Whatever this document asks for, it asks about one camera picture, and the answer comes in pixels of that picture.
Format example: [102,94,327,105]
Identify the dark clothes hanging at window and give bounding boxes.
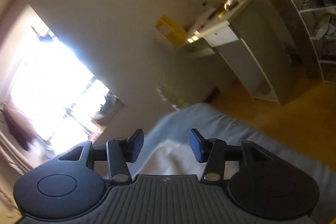
[3,103,37,151]

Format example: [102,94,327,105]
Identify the grey bed blanket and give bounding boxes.
[144,103,335,223]

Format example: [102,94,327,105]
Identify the box on windowsill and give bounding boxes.
[91,91,125,133]

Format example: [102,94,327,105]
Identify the white footboard bedpost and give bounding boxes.
[156,85,190,110]

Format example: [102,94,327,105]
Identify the beige curtain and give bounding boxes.
[1,132,34,175]

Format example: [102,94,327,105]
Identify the yellow cardboard box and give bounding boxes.
[155,15,187,47]

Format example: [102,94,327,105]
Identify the white green side table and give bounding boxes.
[178,0,293,104]

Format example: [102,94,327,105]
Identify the white wire shoe rack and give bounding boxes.
[291,0,335,83]

